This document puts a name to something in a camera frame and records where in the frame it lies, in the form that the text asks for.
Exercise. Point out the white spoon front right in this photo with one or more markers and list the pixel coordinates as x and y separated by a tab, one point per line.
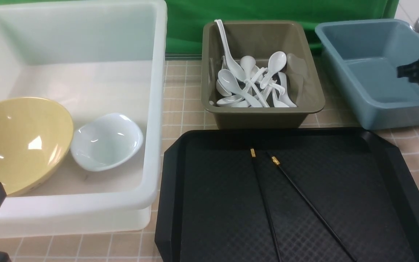
284	99

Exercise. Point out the white ceramic soup spoon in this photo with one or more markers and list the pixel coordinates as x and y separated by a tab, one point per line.
228	81

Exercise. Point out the long white spoon leaning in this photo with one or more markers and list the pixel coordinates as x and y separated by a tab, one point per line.
232	65

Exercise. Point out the black serving tray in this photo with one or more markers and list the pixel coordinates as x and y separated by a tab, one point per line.
211	210

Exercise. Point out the olive plastic bin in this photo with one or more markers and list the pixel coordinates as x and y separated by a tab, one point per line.
260	39

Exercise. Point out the black chopstick gold tip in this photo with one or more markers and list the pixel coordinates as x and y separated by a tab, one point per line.
323	221
254	161

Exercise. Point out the large yellow noodle bowl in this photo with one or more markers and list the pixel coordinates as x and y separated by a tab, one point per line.
35	137

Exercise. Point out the blue plastic bin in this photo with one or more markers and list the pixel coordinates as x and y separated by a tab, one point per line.
361	57

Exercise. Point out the small white square bowl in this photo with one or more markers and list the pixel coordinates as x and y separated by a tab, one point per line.
106	142

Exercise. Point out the white spoon upright bowl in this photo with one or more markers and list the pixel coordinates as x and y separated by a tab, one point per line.
276	63

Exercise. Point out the white spoon front left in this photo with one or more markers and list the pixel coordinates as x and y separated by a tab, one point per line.
229	101

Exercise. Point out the white spoon centre pile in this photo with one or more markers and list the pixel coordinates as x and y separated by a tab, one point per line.
247	63

